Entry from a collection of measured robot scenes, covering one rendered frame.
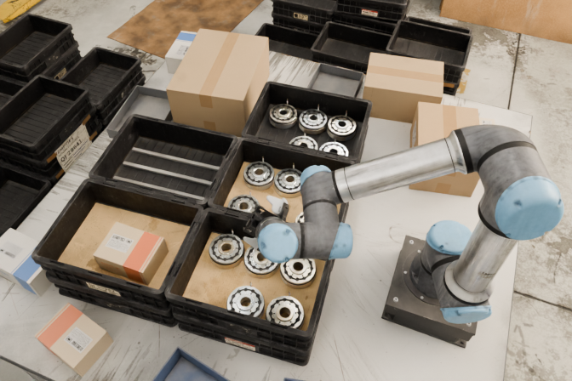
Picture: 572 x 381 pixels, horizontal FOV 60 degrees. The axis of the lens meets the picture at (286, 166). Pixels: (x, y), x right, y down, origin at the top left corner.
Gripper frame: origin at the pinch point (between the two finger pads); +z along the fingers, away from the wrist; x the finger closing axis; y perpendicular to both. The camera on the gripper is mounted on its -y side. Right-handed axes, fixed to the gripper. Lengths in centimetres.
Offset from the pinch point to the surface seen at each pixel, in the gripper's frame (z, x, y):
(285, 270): 8.9, 10.1, -11.4
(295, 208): 26.4, -6.0, -8.4
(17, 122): 116, 25, 110
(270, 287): 8.9, 16.6, -10.1
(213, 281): 12.3, 23.3, 4.7
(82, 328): 13, 52, 30
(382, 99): 60, -60, -23
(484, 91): 174, -127, -105
